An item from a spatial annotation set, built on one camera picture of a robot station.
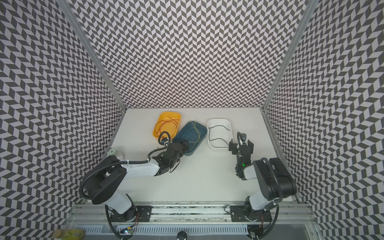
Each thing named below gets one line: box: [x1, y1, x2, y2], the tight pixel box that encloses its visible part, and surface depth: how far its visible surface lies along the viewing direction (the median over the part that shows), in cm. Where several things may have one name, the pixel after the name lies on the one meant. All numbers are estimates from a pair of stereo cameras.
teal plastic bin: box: [172, 121, 208, 156], surface depth 104 cm
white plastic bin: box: [207, 118, 233, 149], surface depth 104 cm
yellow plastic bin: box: [153, 111, 181, 140], surface depth 110 cm
